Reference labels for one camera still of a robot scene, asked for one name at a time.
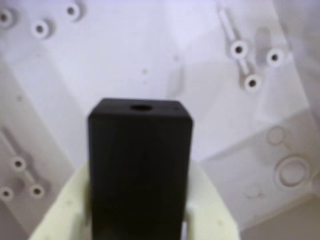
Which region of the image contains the black rectangular block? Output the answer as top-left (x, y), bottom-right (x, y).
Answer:
top-left (87, 97), bottom-right (195, 240)

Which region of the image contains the brown cardboard sheet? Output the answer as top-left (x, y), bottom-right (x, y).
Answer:
top-left (237, 192), bottom-right (320, 240)

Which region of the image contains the pale lilac plastic box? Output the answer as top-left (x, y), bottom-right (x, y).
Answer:
top-left (0, 0), bottom-right (320, 240)

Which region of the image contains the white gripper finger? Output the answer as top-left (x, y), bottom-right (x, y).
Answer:
top-left (29, 164), bottom-right (92, 240)
top-left (186, 159), bottom-right (241, 240)

